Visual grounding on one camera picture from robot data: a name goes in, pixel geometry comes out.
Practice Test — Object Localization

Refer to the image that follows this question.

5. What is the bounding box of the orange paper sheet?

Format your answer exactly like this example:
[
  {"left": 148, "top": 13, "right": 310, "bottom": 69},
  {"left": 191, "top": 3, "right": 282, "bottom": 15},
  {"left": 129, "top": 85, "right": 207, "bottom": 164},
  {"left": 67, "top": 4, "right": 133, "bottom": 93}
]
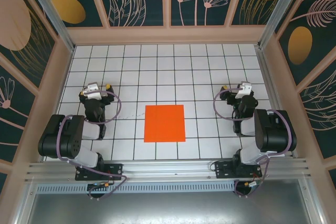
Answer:
[{"left": 143, "top": 104, "right": 186, "bottom": 144}]

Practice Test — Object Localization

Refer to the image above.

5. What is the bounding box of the brushed metal panel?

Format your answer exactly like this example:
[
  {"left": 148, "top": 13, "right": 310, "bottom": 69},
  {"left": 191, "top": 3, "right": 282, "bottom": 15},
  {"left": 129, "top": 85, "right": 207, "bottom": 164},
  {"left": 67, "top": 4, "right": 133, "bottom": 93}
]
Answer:
[{"left": 26, "top": 191, "right": 320, "bottom": 224}]

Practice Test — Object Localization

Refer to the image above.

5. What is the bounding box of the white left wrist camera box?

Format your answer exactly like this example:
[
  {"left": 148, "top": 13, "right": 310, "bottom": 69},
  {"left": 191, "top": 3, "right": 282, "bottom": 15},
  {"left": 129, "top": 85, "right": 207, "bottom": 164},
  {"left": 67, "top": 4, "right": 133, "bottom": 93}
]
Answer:
[{"left": 83, "top": 83, "right": 102, "bottom": 101}]

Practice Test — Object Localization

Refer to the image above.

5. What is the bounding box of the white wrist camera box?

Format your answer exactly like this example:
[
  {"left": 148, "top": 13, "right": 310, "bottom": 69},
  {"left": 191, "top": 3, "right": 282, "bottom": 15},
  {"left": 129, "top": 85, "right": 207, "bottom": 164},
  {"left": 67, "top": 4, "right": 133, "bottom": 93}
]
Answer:
[
  {"left": 234, "top": 81, "right": 253, "bottom": 101},
  {"left": 83, "top": 83, "right": 102, "bottom": 101}
]

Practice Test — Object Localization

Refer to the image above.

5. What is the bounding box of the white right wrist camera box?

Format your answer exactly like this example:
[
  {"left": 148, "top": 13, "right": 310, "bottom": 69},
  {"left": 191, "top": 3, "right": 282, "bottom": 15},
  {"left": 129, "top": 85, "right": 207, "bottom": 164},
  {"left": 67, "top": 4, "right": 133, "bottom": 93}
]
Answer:
[{"left": 234, "top": 81, "right": 253, "bottom": 101}]

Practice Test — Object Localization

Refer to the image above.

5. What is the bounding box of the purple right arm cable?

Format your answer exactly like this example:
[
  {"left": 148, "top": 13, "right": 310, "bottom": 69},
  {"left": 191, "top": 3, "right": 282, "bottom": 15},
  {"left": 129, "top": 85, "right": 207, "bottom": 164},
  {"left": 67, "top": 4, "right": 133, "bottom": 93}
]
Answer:
[{"left": 213, "top": 87, "right": 292, "bottom": 197}]

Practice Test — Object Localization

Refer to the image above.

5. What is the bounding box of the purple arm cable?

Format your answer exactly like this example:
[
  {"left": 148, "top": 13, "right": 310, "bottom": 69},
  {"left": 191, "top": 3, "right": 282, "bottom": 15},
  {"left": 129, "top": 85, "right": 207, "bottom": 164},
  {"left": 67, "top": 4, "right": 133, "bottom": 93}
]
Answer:
[
  {"left": 213, "top": 87, "right": 292, "bottom": 197},
  {"left": 56, "top": 91, "right": 129, "bottom": 201}
]

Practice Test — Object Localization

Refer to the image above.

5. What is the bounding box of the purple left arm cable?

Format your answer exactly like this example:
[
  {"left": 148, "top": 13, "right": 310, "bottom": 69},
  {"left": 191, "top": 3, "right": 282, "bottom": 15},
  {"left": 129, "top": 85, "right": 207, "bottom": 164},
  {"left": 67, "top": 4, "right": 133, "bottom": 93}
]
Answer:
[{"left": 56, "top": 91, "right": 129, "bottom": 201}]

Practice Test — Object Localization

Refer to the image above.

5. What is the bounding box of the aluminium side rail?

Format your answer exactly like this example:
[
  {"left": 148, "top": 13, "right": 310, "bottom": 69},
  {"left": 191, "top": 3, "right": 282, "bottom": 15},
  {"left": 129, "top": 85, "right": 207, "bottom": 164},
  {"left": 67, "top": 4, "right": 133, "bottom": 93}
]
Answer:
[{"left": 254, "top": 45, "right": 287, "bottom": 159}]

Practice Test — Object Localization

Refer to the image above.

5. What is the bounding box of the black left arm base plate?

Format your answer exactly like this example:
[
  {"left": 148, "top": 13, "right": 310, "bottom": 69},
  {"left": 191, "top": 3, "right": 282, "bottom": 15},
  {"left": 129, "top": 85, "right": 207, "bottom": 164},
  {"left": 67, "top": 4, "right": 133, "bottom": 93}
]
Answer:
[{"left": 75, "top": 163, "right": 124, "bottom": 182}]

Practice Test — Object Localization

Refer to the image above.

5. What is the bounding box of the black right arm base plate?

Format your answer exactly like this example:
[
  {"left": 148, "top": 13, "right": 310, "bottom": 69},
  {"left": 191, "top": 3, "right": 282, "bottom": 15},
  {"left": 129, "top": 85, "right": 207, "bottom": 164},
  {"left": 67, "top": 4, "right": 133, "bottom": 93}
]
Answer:
[{"left": 214, "top": 161, "right": 263, "bottom": 179}]

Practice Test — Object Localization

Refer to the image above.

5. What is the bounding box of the aluminium frame post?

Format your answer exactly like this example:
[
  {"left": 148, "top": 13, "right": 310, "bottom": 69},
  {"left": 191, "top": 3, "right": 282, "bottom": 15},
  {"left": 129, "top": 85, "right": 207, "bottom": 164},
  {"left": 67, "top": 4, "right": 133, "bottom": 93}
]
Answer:
[
  {"left": 20, "top": 0, "right": 77, "bottom": 53},
  {"left": 257, "top": 0, "right": 314, "bottom": 50}
]

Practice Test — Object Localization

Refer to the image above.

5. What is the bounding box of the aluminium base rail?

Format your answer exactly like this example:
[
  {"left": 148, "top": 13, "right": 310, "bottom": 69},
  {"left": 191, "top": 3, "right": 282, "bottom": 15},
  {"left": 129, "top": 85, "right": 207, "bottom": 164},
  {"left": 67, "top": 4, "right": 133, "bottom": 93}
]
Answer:
[{"left": 25, "top": 157, "right": 312, "bottom": 186}]

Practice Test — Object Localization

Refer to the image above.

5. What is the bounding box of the grey slotted cable duct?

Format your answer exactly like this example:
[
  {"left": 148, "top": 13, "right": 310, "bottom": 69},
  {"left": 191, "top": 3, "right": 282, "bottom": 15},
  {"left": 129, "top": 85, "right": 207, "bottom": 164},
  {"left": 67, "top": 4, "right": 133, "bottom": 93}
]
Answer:
[{"left": 36, "top": 180, "right": 237, "bottom": 194}]

